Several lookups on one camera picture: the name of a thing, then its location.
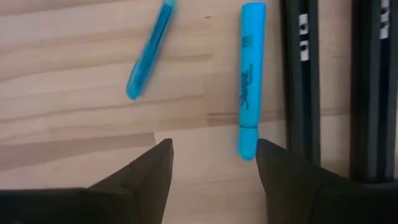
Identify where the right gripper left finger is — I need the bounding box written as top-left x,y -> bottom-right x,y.
83,138 -> 174,224

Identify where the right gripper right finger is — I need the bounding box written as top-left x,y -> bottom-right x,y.
254,138 -> 359,224

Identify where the blue Sharpie highlighter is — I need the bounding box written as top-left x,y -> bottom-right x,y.
238,0 -> 267,162

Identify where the black aluminium table frame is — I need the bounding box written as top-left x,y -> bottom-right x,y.
279,0 -> 398,184

